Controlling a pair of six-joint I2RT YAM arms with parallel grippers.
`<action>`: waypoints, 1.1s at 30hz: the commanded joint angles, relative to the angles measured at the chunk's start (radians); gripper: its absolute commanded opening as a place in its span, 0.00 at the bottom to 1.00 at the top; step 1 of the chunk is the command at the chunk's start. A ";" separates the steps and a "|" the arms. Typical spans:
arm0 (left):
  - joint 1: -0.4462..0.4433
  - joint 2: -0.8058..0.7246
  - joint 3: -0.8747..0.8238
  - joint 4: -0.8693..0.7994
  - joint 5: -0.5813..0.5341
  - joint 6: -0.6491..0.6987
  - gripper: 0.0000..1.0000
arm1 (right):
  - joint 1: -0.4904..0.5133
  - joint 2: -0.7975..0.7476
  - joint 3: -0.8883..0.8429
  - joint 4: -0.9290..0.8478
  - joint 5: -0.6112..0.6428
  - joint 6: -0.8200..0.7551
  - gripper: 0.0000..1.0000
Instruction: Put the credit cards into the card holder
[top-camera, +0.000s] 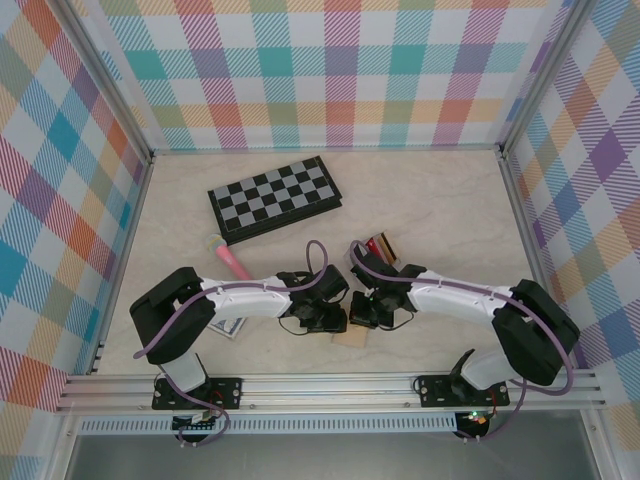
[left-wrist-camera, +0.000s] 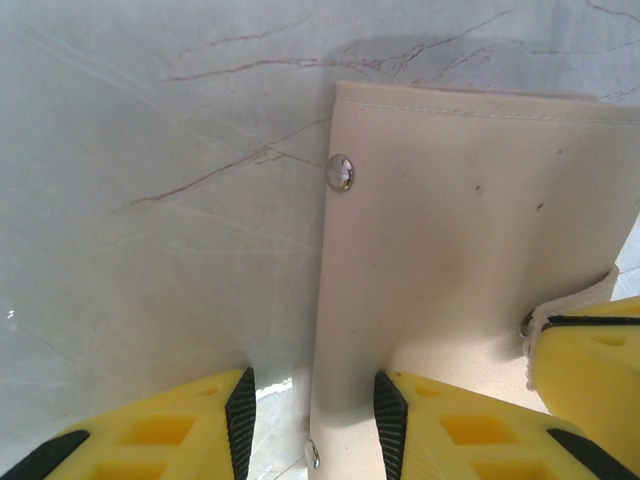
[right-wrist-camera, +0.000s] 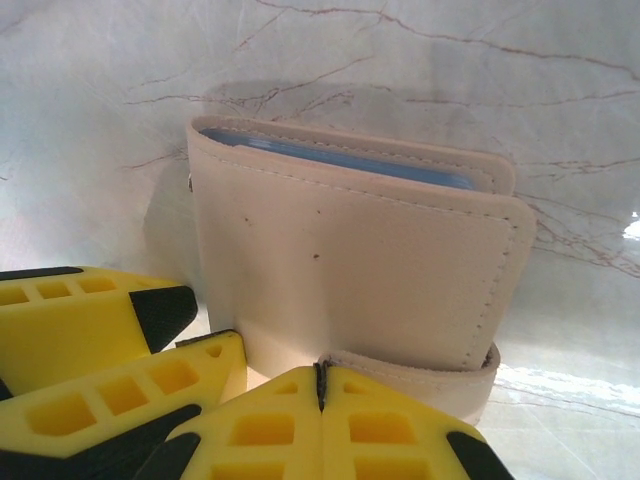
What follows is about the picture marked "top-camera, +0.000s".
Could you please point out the wooden card tray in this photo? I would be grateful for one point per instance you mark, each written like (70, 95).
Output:
(350, 339)

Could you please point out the clear acrylic card holder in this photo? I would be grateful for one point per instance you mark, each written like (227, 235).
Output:
(398, 261)

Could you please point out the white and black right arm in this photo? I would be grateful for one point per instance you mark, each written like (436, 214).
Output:
(455, 295)

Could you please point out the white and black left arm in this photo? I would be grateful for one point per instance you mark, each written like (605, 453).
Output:
(245, 300)

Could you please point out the blue playing card deck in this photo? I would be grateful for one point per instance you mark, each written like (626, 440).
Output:
(231, 329)

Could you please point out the pink toy microphone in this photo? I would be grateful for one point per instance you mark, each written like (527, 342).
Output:
(230, 260)

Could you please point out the black and grey chessboard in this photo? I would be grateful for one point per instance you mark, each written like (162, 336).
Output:
(270, 195)

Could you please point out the small circuit board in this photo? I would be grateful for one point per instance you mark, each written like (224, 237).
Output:
(197, 425)
(477, 419)

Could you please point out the aluminium mounting rail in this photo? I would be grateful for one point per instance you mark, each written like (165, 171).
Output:
(325, 392)

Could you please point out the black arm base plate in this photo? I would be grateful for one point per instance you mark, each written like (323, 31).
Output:
(225, 392)
(435, 390)

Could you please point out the aluminium frame bar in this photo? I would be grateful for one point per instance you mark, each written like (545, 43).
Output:
(325, 149)
(134, 210)
(526, 225)

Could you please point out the aluminium frame post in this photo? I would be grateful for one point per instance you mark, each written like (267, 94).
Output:
(111, 85)
(543, 75)

